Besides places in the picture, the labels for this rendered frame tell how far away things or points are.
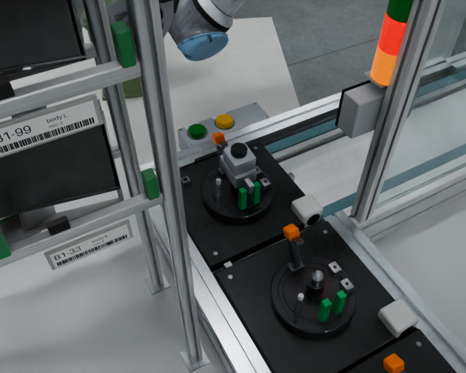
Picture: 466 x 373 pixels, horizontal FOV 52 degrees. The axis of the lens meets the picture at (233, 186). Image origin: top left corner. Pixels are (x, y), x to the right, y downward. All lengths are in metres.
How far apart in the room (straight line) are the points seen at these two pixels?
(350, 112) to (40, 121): 0.50
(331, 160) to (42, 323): 0.68
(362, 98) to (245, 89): 0.67
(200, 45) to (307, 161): 0.37
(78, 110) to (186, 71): 1.07
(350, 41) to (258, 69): 1.90
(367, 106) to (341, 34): 2.64
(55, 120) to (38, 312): 0.64
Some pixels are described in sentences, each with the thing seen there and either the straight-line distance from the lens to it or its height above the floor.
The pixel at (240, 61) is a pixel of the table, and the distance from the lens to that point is 1.50.
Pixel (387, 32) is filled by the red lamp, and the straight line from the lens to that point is 0.72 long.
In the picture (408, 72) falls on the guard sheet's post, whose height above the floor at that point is 1.30.
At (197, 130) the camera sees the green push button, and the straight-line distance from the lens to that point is 1.08.
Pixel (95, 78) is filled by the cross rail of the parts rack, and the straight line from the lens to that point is 0.39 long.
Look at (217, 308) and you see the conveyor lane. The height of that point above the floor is 0.95.
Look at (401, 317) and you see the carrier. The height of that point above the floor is 0.99.
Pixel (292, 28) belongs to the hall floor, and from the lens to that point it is 3.39.
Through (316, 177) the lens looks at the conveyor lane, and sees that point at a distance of 1.07.
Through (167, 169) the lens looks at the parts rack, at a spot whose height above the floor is 1.35.
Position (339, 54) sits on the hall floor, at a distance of 3.18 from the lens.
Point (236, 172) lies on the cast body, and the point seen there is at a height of 1.07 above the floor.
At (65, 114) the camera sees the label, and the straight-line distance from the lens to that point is 0.40.
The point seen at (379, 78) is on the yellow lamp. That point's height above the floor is 1.27.
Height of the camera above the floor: 1.69
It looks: 48 degrees down
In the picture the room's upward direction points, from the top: straight up
